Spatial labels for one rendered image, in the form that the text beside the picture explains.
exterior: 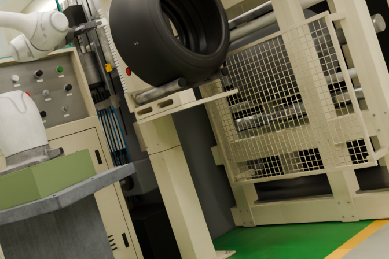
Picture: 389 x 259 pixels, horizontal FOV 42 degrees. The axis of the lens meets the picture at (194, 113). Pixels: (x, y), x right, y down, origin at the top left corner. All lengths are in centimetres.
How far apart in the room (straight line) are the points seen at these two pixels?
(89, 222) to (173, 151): 87
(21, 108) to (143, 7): 71
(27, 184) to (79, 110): 107
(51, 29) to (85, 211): 64
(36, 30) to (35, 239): 70
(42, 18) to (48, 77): 85
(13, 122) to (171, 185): 104
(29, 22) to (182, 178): 118
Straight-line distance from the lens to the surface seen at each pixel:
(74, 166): 183
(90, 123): 265
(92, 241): 187
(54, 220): 173
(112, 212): 265
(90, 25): 213
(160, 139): 257
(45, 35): 185
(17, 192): 171
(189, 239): 264
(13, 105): 184
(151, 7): 220
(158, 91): 235
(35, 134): 183
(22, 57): 198
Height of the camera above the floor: 76
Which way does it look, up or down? level
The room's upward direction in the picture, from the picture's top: 18 degrees counter-clockwise
